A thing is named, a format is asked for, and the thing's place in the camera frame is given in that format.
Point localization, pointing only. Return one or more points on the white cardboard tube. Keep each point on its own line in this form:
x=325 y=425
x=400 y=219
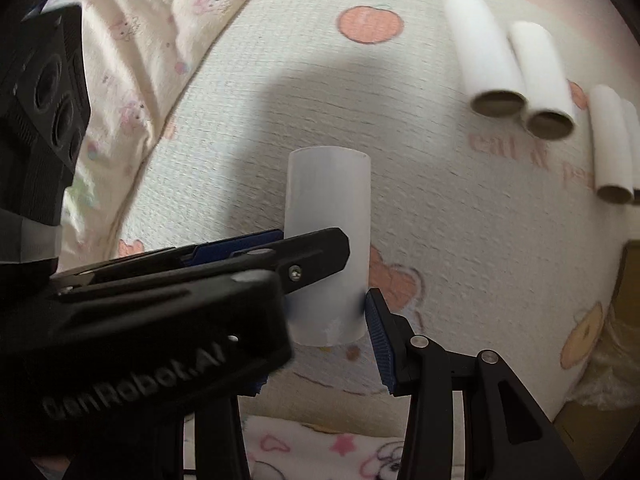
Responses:
x=325 y=195

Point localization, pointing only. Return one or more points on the white crumpled plastic bag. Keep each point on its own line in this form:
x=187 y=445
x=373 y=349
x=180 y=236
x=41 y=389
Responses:
x=607 y=375

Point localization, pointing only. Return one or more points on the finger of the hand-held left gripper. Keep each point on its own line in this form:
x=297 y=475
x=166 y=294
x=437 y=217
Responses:
x=235 y=247
x=310 y=255

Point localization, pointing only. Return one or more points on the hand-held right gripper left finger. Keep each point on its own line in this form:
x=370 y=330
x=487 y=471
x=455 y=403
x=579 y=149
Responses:
x=220 y=435

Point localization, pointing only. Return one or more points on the row of white tubes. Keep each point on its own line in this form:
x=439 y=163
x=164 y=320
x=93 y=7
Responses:
x=490 y=55

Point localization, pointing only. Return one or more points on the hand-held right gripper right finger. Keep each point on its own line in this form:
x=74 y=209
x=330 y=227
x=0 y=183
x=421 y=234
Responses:
x=380 y=340

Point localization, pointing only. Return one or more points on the white cartoon print cloth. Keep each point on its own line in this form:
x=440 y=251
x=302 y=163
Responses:
x=325 y=452

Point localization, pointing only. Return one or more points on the pink cat print blanket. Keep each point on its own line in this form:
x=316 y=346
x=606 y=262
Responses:
x=450 y=260

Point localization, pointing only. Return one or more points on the cream printed quilt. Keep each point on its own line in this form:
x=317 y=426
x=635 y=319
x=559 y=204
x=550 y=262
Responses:
x=150 y=60

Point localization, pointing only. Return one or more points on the brown cardboard box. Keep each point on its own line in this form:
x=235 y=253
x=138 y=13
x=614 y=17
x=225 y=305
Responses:
x=627 y=270

